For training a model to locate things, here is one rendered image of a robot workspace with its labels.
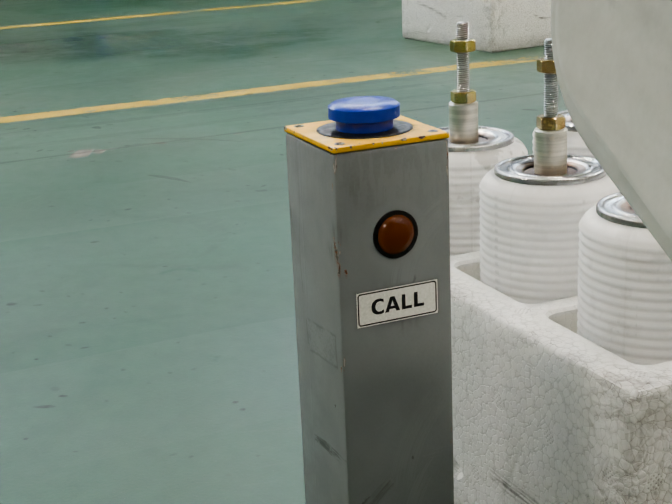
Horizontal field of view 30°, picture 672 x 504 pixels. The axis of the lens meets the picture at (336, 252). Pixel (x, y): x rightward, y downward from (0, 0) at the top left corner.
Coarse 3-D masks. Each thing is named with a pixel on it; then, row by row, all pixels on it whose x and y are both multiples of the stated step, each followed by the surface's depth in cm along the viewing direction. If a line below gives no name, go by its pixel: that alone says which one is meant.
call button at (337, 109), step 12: (360, 96) 71; (372, 96) 71; (336, 108) 68; (348, 108) 68; (360, 108) 68; (372, 108) 68; (384, 108) 68; (396, 108) 69; (336, 120) 68; (348, 120) 68; (360, 120) 68; (372, 120) 68; (384, 120) 68; (348, 132) 69; (360, 132) 68; (372, 132) 68
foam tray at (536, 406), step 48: (480, 288) 84; (480, 336) 81; (528, 336) 76; (576, 336) 75; (480, 384) 82; (528, 384) 77; (576, 384) 72; (624, 384) 68; (480, 432) 83; (528, 432) 78; (576, 432) 72; (624, 432) 68; (480, 480) 85; (528, 480) 79; (576, 480) 73; (624, 480) 69
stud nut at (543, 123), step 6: (558, 114) 84; (540, 120) 83; (546, 120) 83; (552, 120) 83; (558, 120) 83; (564, 120) 83; (540, 126) 83; (546, 126) 83; (552, 126) 83; (558, 126) 83; (564, 126) 83
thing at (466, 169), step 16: (512, 144) 93; (464, 160) 91; (480, 160) 91; (496, 160) 91; (464, 176) 91; (480, 176) 91; (464, 192) 91; (464, 208) 92; (464, 224) 92; (464, 240) 93
